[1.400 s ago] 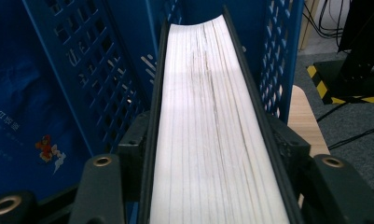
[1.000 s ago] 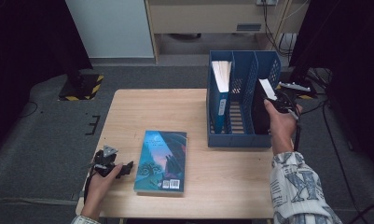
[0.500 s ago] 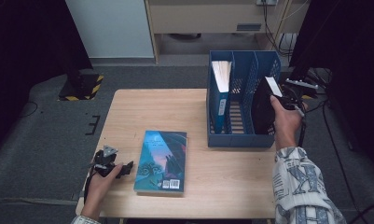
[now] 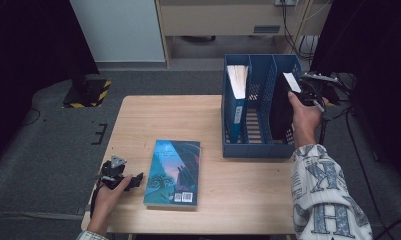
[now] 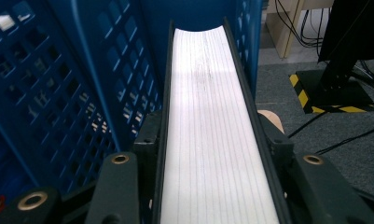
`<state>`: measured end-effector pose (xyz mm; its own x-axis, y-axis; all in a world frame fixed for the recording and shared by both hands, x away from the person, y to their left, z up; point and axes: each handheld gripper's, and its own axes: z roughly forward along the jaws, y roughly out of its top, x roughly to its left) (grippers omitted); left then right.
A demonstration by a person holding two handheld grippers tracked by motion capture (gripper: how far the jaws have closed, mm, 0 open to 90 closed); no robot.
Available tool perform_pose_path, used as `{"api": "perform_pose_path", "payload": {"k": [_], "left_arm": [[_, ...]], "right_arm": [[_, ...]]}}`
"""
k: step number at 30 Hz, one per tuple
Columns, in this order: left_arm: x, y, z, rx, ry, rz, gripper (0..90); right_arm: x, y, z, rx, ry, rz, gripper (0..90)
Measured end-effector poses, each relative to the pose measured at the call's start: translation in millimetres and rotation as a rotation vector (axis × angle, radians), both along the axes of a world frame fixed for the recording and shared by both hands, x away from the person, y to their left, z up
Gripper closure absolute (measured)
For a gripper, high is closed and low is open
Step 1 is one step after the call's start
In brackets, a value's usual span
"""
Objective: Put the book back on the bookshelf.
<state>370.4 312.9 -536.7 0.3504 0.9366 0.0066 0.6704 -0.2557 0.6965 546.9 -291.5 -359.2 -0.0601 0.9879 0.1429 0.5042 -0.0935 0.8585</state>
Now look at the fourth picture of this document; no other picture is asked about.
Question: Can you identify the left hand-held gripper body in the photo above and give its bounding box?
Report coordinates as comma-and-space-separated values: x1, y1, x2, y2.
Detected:
100, 154, 128, 191

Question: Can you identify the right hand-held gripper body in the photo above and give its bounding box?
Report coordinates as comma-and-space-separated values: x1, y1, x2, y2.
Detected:
299, 73, 339, 107

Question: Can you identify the black book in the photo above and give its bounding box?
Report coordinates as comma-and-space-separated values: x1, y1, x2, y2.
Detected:
271, 72, 302, 141

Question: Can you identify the teal illustrated book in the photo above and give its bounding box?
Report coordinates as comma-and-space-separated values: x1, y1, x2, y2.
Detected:
143, 139, 201, 208

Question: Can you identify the bright blue book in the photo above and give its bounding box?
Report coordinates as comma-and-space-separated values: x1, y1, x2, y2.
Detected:
226, 64, 250, 144

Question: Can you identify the blue file rack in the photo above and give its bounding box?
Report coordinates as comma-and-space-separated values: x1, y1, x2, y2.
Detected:
221, 53, 302, 159

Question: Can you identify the person's left hand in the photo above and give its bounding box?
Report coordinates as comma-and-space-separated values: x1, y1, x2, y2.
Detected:
91, 175, 134, 218

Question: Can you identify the person's right hand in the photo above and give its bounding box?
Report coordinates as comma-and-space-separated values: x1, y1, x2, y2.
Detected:
287, 91, 330, 149

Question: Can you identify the black stand base striped tape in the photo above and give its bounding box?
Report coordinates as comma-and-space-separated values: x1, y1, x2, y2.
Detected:
322, 83, 341, 108
61, 63, 112, 109

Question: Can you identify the black curtain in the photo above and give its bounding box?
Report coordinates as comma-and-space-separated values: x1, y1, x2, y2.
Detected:
309, 0, 401, 188
0, 0, 101, 168

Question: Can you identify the grey label plate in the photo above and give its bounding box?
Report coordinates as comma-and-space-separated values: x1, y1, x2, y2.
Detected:
253, 24, 282, 34

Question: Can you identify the beige wooden desk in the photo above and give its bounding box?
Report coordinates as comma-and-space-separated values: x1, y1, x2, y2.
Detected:
154, 0, 332, 69

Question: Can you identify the white cabinet panel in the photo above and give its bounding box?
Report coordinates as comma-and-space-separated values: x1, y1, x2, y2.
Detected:
70, 0, 166, 63

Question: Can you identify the left hand-held gripper cable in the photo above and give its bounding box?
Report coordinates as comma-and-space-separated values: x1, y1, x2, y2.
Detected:
88, 179, 105, 218

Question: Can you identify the hand-held gripper cable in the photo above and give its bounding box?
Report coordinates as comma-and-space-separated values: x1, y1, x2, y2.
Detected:
88, 179, 105, 218
316, 99, 328, 145

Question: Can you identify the right hand-held gripper cable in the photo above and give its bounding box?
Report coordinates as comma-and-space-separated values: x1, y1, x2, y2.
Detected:
316, 99, 328, 145

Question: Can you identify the black floor cable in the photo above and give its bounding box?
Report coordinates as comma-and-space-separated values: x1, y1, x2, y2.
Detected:
16, 108, 42, 130
324, 106, 389, 240
372, 218, 401, 240

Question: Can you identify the black hanging cable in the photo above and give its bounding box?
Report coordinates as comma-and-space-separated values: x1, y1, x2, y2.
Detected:
281, 0, 315, 63

